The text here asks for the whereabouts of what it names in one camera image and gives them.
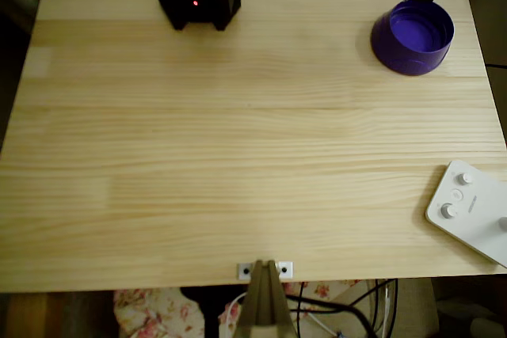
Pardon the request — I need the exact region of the purple bowl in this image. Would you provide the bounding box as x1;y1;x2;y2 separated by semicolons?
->
370;0;456;77

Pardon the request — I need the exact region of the white lamp base with knobs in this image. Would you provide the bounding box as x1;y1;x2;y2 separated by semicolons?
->
425;159;507;268

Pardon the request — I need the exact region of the black stand leg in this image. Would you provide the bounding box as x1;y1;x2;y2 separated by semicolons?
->
180;286;221;338

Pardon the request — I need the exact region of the floral patterned cloth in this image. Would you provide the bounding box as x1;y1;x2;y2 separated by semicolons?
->
113;280;365;338

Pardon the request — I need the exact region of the silver corner bracket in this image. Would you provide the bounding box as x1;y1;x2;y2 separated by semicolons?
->
276;260;295;280
236;261;255;281

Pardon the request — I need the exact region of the thin black cable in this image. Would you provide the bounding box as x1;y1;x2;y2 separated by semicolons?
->
285;293;378;338
370;279;399;338

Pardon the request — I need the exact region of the aluminium extrusion post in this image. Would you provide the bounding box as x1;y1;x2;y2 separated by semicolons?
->
236;259;297;338

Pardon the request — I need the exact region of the white cable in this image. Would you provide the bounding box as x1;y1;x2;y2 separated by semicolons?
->
226;291;338;338

